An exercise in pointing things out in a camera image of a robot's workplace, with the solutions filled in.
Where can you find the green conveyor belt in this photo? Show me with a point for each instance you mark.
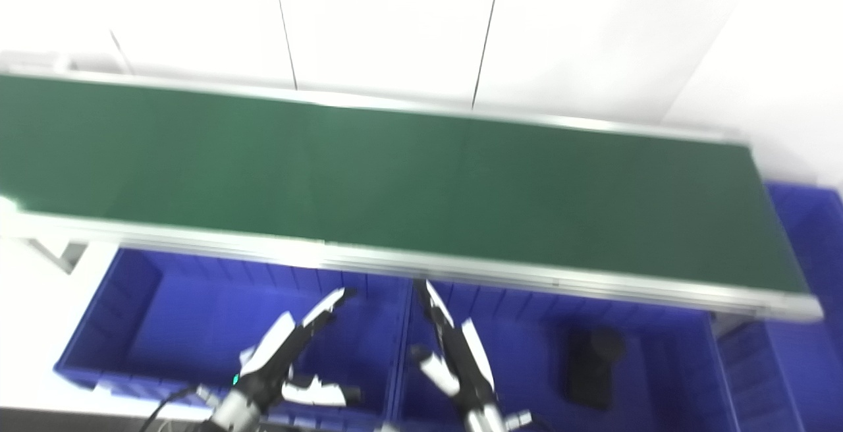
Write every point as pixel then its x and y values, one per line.
pixel 197 238
pixel 395 175

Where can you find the blue bin holding black part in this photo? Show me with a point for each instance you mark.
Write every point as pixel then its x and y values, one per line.
pixel 665 379

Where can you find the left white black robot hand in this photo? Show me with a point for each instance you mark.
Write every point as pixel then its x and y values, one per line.
pixel 276 353

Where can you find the blue bin at conveyor end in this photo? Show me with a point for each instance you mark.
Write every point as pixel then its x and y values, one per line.
pixel 790 366

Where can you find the empty blue plastic bin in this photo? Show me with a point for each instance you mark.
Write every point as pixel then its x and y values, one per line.
pixel 178 313

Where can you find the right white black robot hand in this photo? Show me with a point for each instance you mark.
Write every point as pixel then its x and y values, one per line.
pixel 464 359

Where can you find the black plastic part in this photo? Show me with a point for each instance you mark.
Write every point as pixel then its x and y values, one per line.
pixel 589 373

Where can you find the aluminium conveyor support leg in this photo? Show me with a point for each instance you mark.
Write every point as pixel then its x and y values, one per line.
pixel 59 257

